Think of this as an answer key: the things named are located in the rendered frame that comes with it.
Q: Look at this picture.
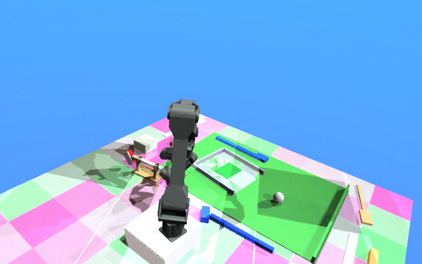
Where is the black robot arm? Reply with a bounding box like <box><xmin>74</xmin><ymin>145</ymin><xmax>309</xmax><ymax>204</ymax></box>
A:
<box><xmin>158</xmin><ymin>99</ymin><xmax>200</xmax><ymax>243</ymax></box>

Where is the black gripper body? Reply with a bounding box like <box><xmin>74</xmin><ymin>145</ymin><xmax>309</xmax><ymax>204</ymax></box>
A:
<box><xmin>159</xmin><ymin>152</ymin><xmax>198</xmax><ymax>182</ymax></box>

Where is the white ball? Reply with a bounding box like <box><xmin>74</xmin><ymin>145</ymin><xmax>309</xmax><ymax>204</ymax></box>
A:
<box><xmin>273</xmin><ymin>192</ymin><xmax>284</xmax><ymax>203</ymax></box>

